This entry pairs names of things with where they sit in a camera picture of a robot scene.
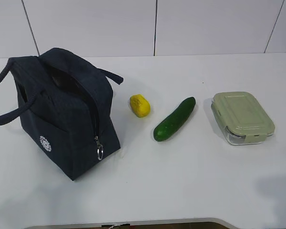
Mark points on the yellow lemon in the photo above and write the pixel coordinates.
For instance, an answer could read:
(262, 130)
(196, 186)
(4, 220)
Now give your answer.
(139, 105)

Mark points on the green cucumber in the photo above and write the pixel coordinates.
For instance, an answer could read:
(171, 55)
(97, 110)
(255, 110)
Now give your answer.
(174, 121)

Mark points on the navy blue lunch bag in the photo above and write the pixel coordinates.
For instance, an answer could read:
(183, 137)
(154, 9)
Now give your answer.
(64, 105)

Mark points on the green lidded glass container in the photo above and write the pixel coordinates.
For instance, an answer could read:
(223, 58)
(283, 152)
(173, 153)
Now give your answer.
(241, 118)

